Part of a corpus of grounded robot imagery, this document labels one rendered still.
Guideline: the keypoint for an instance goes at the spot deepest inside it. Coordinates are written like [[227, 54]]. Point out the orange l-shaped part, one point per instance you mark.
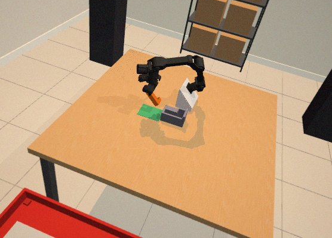
[[156, 101]]

